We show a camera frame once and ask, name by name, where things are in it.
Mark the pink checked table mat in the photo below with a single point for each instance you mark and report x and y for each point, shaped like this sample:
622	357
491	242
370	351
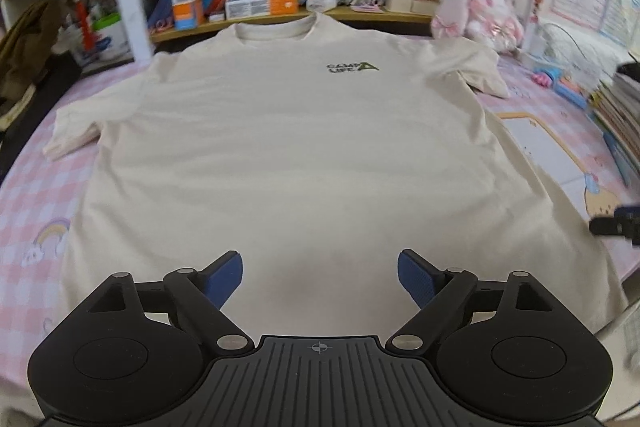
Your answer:
30	207

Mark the black chair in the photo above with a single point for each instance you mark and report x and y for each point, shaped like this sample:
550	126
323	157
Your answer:
45	107

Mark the small white box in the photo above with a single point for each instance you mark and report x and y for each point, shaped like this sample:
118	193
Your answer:
216	17

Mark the pink blue toy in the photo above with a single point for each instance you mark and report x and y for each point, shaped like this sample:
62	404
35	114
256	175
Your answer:
555	79

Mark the small white packet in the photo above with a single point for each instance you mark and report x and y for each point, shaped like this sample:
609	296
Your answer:
321	4

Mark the beige t-shirt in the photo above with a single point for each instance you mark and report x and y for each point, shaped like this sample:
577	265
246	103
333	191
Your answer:
300	132

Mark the red tassel charm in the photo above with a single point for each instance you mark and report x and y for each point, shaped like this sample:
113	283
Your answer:
84	27

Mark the stack of books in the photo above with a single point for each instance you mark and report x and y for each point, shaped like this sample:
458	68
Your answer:
617	122

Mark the pink white plush bunny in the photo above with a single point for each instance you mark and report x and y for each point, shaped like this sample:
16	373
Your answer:
480	7

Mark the white green-lid container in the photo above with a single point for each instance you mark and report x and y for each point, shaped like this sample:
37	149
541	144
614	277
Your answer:
112	39

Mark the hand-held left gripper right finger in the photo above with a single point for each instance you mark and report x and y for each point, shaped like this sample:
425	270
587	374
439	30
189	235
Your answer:
415	277

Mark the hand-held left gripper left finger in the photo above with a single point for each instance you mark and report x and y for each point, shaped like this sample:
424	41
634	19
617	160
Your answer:
227	277

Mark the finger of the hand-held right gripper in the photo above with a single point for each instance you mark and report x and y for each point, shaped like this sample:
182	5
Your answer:
612	226

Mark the long white orange box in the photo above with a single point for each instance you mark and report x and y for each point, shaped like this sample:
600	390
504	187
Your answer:
260	6

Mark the olive green bag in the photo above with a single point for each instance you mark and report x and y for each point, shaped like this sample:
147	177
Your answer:
27	52

